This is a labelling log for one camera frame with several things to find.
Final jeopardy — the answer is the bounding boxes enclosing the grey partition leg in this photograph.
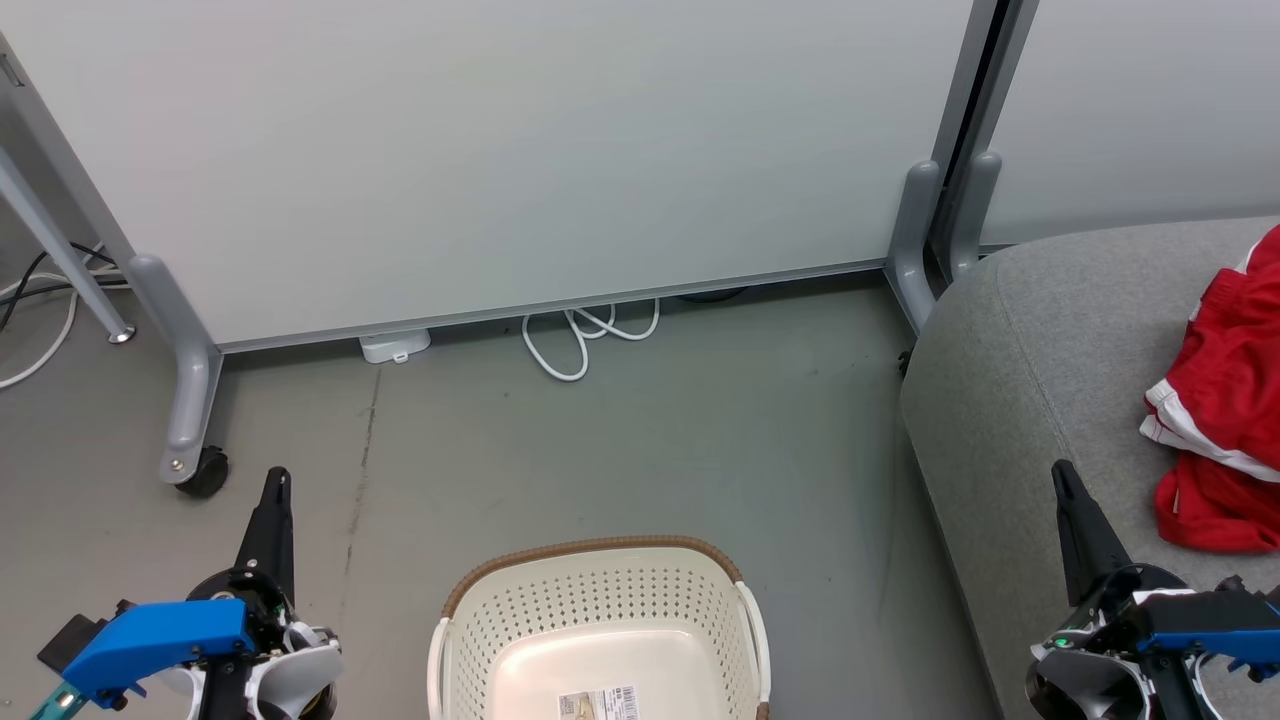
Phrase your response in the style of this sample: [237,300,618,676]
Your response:
[948,150,1003,281]
[885,160,946,336]
[125,253,223,486]

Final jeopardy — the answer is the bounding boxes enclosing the teal metal bracket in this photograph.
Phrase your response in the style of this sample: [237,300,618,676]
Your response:
[28,683,89,720]

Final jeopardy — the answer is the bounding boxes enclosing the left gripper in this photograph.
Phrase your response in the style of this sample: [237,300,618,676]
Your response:
[185,466,344,720]

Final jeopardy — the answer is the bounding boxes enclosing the red and white clothing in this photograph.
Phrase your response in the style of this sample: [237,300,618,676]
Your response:
[1138,224,1280,554]

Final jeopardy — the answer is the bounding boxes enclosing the printed label sticker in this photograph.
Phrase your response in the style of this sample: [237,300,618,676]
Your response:
[557,685,641,720]

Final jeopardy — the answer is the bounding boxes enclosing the cream perforated laundry basket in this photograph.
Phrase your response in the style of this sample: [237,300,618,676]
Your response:
[427,535,773,720]

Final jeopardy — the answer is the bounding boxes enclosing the white looped power cable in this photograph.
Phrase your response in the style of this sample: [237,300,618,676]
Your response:
[521,298,662,383]

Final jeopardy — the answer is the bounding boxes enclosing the grey upholstered sofa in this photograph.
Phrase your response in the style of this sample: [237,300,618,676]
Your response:
[898,215,1280,720]

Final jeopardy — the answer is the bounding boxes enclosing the large black caster wheel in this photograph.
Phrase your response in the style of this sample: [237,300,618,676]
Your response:
[175,446,230,499]

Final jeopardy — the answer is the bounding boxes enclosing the grey metal table leg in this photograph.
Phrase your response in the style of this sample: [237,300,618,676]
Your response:
[0,145,137,345]

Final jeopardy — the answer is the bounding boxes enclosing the white power adapter box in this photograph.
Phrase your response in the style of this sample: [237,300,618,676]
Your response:
[359,329,432,365]

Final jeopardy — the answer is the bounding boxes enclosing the white partition panel behind sofa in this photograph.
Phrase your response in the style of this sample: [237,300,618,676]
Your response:
[975,0,1280,249]

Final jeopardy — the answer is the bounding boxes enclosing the wide white partition panel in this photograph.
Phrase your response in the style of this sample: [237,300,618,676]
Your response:
[0,0,1001,356]

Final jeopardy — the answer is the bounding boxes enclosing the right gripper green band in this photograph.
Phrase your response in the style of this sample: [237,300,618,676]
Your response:
[1025,459,1236,720]

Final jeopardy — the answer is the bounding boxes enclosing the white floor cable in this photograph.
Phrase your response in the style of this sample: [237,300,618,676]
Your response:
[0,255,111,391]

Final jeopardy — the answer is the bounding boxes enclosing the black floor cables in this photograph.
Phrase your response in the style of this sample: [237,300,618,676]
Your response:
[0,240,131,331]

